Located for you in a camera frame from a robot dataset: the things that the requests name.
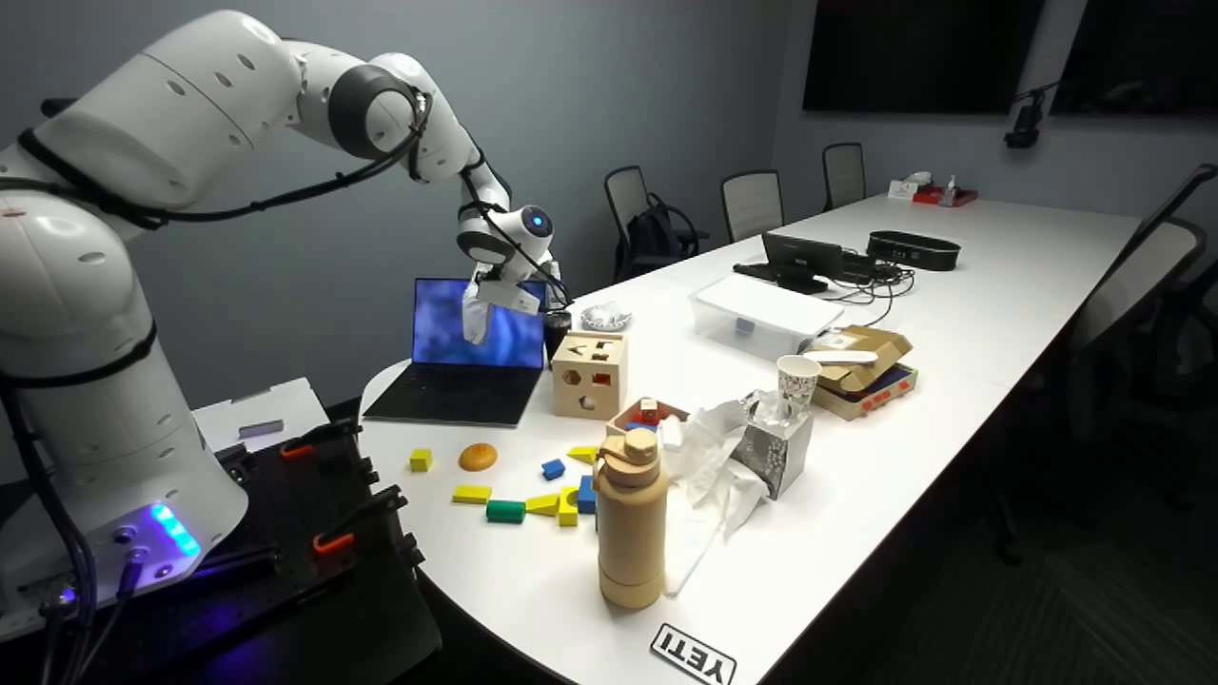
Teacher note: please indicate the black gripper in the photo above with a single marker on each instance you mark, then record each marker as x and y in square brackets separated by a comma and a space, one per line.
[538, 291]

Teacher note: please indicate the black white YETI sticker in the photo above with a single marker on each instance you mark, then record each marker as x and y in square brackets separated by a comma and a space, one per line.
[696, 655]

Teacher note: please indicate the small blue block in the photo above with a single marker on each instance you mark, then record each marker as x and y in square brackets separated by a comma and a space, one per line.
[552, 469]

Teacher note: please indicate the red flat item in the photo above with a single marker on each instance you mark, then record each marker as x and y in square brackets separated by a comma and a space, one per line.
[946, 201]

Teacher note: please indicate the yellow cube block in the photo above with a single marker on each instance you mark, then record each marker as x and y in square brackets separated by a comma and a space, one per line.
[422, 462]

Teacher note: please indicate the brown and white object pile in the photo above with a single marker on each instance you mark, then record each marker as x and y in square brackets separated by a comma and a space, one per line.
[868, 366]

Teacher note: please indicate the black clamp orange tip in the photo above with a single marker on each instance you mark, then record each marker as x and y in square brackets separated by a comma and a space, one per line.
[333, 546]

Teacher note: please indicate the white patterned paper cup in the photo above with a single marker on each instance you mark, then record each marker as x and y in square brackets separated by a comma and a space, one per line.
[796, 384]

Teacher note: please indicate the black laptop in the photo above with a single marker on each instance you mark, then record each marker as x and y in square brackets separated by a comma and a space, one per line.
[443, 395]

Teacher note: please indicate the black backpack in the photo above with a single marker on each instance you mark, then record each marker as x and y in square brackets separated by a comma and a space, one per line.
[662, 233]

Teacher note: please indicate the white paper napkin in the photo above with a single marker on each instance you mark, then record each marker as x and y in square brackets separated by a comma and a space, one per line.
[479, 319]

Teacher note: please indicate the small white box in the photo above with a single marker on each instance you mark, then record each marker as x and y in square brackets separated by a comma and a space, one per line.
[905, 188]

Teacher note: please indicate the black monitor on stand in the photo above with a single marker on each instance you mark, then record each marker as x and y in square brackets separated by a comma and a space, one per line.
[801, 257]

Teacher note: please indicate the grey metal strip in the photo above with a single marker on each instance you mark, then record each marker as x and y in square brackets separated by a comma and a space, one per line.
[262, 429]

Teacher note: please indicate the black wall television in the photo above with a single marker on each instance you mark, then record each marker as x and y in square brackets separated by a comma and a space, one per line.
[919, 58]
[1135, 58]

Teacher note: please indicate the small clear bottle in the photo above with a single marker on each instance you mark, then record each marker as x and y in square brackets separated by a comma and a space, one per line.
[951, 191]

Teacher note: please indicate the clear plastic bag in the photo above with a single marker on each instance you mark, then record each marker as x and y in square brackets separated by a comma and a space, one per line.
[706, 460]

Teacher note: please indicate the yellow wedge block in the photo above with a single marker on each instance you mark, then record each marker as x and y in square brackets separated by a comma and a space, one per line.
[547, 503]

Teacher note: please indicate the long blue block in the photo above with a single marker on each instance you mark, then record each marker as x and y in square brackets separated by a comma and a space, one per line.
[588, 498]

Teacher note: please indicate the green rectangular block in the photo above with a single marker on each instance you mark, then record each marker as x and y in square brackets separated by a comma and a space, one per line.
[505, 511]

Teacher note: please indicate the white flat board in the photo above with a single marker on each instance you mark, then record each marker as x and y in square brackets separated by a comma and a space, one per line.
[262, 404]

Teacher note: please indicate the clear plastic storage box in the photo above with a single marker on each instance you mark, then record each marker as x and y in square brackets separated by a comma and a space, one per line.
[763, 311]

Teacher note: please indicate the small yellow block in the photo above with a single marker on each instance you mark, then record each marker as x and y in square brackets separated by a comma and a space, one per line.
[580, 456]

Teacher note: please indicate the tan insulated water bottle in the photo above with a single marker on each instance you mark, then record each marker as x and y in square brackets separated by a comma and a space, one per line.
[630, 535]

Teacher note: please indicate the black oval speaker bar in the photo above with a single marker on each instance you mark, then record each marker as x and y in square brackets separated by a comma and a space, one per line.
[911, 248]

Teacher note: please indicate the grey mesh office chair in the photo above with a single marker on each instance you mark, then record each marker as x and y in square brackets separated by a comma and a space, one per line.
[627, 191]
[843, 174]
[1135, 289]
[752, 204]

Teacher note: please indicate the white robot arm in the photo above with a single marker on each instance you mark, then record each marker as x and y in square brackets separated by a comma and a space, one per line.
[193, 116]

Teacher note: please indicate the wooden shape sorter cube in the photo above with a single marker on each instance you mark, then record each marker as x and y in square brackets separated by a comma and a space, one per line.
[588, 375]

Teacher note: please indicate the orange dome block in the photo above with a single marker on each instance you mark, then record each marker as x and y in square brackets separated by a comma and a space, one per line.
[479, 460]

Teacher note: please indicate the grey patterned tissue box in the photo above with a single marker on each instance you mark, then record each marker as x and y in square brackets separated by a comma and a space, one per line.
[778, 452]

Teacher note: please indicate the small wooden block tray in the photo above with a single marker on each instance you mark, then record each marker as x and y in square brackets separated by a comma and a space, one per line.
[649, 412]

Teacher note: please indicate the black conference camera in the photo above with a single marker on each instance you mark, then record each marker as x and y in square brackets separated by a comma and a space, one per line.
[1026, 122]

